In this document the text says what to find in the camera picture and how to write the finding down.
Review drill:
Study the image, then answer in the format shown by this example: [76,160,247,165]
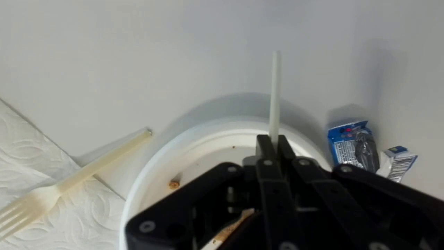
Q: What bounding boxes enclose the white paper napkin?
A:
[0,101,123,250]

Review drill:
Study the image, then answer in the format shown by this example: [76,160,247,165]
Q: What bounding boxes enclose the blue silver snack wrapper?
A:
[327,119,417,182]

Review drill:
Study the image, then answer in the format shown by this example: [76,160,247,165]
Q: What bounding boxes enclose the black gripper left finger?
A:
[256,135,277,185]

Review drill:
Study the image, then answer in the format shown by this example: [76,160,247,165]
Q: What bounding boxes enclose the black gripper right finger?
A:
[277,135,298,186]

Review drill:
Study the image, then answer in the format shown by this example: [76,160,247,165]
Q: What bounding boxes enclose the white foam plate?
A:
[118,115,333,250]

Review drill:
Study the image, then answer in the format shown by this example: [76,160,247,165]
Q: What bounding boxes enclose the cream plastic knife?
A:
[208,50,281,247]

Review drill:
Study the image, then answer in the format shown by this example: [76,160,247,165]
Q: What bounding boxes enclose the cream plastic fork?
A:
[0,128,152,240]

